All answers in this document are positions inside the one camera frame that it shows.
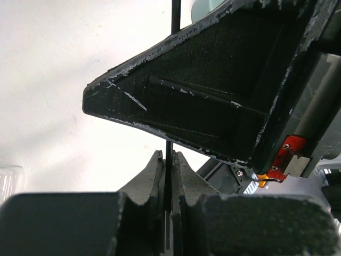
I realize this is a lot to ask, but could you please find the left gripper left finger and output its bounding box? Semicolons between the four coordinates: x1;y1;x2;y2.
1;150;165;255

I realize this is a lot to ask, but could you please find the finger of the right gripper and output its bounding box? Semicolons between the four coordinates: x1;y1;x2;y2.
81;0;318;167

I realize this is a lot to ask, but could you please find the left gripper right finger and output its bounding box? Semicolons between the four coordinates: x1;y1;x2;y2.
171;152;340;255

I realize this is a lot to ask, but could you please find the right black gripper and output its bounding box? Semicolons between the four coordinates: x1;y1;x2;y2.
250;1;340;180

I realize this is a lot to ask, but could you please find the clear plastic water bottle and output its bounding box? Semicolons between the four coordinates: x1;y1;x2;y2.
0;165;25;205

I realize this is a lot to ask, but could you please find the green double pet bowl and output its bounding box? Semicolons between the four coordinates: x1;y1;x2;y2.
191;0;233;23

